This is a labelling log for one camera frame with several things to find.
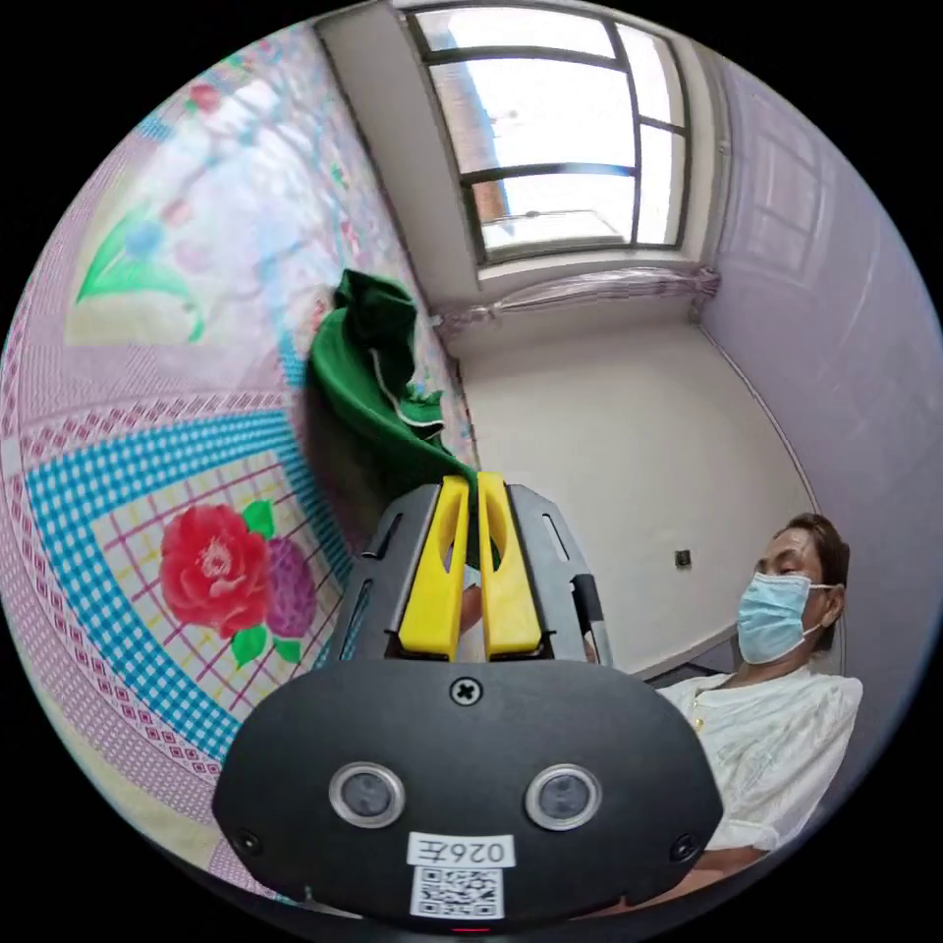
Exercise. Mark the window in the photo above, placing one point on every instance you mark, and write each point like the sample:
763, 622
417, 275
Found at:
549, 125

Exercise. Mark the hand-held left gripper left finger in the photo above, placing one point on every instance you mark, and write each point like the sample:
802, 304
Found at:
431, 589

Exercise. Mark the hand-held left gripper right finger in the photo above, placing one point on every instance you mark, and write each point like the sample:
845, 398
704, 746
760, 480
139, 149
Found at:
508, 597

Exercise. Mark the bed with floral printed sheet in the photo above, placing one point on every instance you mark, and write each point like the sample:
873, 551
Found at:
162, 383

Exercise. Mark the person's body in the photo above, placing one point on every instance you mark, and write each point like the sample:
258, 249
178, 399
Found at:
773, 707

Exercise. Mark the green t-shirt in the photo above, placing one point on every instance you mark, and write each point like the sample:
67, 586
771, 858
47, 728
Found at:
368, 383

